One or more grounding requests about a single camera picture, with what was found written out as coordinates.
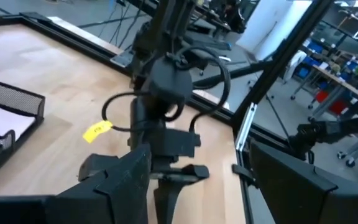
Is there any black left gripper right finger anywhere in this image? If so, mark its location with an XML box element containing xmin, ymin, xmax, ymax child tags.
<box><xmin>249</xmin><ymin>140</ymin><xmax>358</xmax><ymax>224</ymax></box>

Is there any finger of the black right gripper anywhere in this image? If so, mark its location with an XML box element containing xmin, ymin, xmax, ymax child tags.
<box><xmin>153</xmin><ymin>164</ymin><xmax>211</xmax><ymax>224</ymax></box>
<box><xmin>78</xmin><ymin>153</ymin><xmax>127</xmax><ymax>183</ymax></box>

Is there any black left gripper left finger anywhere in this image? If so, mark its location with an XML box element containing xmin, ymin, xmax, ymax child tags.
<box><xmin>54</xmin><ymin>143</ymin><xmax>153</xmax><ymax>224</ymax></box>

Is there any black mesh desk organizer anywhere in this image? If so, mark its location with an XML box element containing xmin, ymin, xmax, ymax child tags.
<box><xmin>0</xmin><ymin>75</ymin><xmax>46</xmax><ymax>188</ymax></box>

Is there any black stand beam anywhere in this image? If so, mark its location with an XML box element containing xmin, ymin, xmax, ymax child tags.
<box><xmin>287</xmin><ymin>113</ymin><xmax>358</xmax><ymax>162</ymax></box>

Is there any red crate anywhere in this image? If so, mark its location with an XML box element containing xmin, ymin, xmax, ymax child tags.
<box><xmin>314</xmin><ymin>90</ymin><xmax>348</xmax><ymax>115</ymax></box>

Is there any long wooden workbench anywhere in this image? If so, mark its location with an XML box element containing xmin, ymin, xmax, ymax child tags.
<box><xmin>290</xmin><ymin>63</ymin><xmax>358</xmax><ymax>122</ymax></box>

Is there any yellow cable label tag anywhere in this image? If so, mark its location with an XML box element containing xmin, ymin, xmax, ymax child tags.
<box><xmin>82</xmin><ymin>119</ymin><xmax>114</xmax><ymax>144</ymax></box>

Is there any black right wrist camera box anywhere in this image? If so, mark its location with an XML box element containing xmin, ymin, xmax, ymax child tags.
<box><xmin>147</xmin><ymin>128</ymin><xmax>202</xmax><ymax>159</ymax></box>

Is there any silver frame strip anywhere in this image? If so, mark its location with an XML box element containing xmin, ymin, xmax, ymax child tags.
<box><xmin>234</xmin><ymin>102</ymin><xmax>258</xmax><ymax>154</ymax></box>

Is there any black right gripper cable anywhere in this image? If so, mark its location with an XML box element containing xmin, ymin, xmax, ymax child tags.
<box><xmin>166</xmin><ymin>45</ymin><xmax>232</xmax><ymax>133</ymax></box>

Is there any black aluminium table frame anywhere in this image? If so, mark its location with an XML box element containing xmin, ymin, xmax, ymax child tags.
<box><xmin>0</xmin><ymin>0</ymin><xmax>335</xmax><ymax>224</ymax></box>

